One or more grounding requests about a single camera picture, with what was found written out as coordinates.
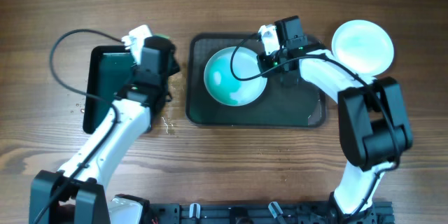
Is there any pale blue plate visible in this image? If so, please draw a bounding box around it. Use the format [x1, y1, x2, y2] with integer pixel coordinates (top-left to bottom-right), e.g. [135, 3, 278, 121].
[203, 46, 267, 106]

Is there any white plate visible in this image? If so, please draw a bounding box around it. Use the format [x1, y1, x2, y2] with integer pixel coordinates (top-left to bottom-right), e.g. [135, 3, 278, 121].
[331, 20, 395, 76]

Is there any green yellow sponge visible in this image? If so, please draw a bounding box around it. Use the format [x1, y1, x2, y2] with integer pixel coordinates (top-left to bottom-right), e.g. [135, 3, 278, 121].
[154, 34, 171, 40]

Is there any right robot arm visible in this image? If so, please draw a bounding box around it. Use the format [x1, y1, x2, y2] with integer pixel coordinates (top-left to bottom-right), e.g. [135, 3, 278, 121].
[258, 44, 413, 223]

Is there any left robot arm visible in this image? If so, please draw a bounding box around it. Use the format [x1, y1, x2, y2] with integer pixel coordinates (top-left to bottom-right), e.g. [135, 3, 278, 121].
[29, 36, 179, 223]

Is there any black water basin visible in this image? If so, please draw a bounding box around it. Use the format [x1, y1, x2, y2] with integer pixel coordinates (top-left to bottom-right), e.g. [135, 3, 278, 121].
[83, 45, 135, 134]

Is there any right black cable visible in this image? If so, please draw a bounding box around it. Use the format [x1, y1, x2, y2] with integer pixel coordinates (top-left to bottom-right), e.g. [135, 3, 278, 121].
[229, 33, 402, 218]

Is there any black cable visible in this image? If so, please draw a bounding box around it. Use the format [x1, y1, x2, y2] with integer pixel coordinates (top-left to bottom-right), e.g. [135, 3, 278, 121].
[31, 28, 127, 224]
[229, 33, 402, 218]

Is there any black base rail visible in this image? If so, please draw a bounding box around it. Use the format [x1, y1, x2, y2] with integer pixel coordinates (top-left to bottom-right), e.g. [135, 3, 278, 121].
[143, 201, 396, 224]

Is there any left black cable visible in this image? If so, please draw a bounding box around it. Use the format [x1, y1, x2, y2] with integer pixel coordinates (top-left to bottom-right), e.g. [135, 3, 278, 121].
[31, 28, 127, 224]

